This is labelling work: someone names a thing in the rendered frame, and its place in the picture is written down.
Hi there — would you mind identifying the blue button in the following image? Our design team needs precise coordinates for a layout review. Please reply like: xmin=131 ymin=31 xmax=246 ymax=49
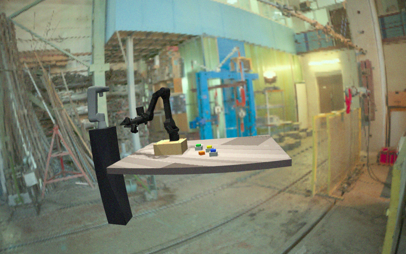
xmin=209 ymin=149 xmax=218 ymax=157

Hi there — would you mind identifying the green button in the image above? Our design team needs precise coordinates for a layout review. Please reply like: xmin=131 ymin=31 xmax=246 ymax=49
xmin=195 ymin=144 xmax=203 ymax=151

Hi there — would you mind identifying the yellow button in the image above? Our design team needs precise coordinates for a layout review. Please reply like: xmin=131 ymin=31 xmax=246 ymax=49
xmin=206 ymin=146 xmax=214 ymax=153

